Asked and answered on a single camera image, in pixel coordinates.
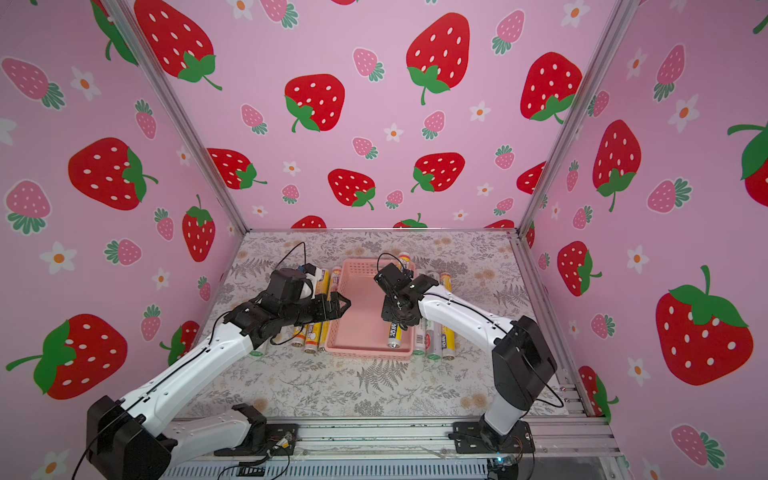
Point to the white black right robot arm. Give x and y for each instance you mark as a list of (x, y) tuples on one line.
[(522, 362)]

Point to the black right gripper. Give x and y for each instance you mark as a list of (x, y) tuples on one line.
[(399, 306)]

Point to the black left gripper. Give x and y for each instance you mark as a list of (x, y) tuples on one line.
[(335, 311)]

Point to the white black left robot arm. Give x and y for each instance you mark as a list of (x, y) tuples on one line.
[(137, 436)]

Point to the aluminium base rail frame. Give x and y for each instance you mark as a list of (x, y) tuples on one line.
[(556, 447)]

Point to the pink plastic basket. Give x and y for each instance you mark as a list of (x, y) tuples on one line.
[(361, 332)]

